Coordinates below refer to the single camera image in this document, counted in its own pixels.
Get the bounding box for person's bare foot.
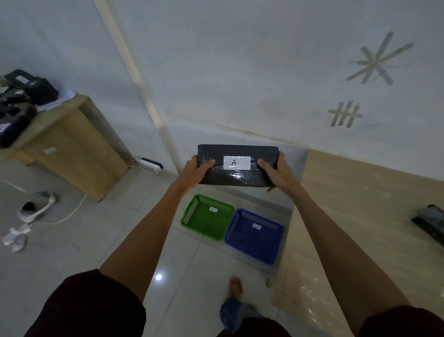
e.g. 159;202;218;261
227;276;244;300

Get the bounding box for white power strip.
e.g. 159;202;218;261
138;157;163;174

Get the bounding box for person's left forearm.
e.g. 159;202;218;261
99;181;190;303

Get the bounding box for person's right hand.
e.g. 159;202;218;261
257;152;301;198

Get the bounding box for light wooden desk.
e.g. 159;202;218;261
0;94;130;203

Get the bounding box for dark maroon shirt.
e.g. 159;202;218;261
24;269;444;337

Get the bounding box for green plastic basket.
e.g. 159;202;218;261
180;194;236;241

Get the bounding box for white headset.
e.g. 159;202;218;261
16;190;58;224

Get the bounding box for person's left hand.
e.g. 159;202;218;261
173;155;216;196

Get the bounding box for white cable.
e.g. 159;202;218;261
29;194;88;226

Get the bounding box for white handheld controller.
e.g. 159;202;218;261
2;224;32;253

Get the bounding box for blue jeans leg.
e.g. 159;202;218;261
219;298;266;334

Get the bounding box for person's right forearm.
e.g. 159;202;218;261
289;186;412;335

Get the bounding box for black parcel white label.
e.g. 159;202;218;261
197;144;280;188

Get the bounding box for blue plastic basket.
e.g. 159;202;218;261
224;208;284;266

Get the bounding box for white paper sheet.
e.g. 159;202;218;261
36;87;76;112

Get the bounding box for pile of black packages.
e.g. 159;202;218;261
0;69;59;149

